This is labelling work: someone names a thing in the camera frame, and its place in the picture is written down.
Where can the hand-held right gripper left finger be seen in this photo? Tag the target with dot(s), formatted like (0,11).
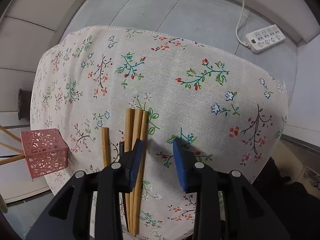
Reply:
(135,167)

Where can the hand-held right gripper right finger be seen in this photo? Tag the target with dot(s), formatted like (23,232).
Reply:
(178,165)

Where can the tan wooden chopstick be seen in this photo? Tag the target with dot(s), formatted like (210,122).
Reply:
(144,130)
(105,145)
(12,160)
(128,130)
(11,147)
(10,133)
(137,125)

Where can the pink perforated utensil holder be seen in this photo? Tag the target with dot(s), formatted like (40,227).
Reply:
(42,155)

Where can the floral tablecloth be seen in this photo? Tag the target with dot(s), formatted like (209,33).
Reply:
(200,105)

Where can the person's dark clothing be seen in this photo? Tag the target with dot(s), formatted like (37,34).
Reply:
(287,205)

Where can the brown trash bin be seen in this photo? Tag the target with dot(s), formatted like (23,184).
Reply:
(25,105)

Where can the white power strip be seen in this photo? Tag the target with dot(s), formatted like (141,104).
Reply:
(266,38)

